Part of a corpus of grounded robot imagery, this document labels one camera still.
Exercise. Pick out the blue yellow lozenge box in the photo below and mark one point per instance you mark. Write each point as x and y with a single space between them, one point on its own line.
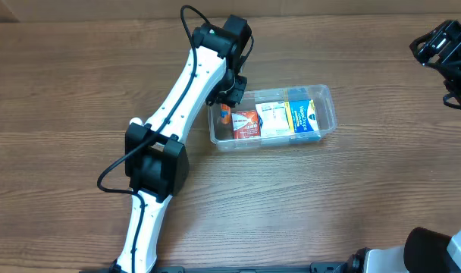
302 114

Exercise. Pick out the orange tablet tube white cap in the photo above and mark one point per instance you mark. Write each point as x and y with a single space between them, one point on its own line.
225 114

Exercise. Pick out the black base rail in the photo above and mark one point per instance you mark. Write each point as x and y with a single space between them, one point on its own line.
314 267

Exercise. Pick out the clear plastic container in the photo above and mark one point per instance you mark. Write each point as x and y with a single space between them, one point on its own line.
222 134

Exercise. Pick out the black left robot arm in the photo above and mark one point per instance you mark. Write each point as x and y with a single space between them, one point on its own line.
155 158

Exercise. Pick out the dark syrup bottle white cap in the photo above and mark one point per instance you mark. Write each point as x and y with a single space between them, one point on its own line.
136 121

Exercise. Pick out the white plaster box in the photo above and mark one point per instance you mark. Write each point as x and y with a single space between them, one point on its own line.
273 119

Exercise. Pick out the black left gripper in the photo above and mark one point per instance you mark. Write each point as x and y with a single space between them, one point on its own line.
227 98

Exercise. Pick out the red medicine box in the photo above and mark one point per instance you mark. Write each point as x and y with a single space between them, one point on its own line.
245 124

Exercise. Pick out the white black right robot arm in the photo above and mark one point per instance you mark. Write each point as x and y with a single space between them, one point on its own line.
424 250

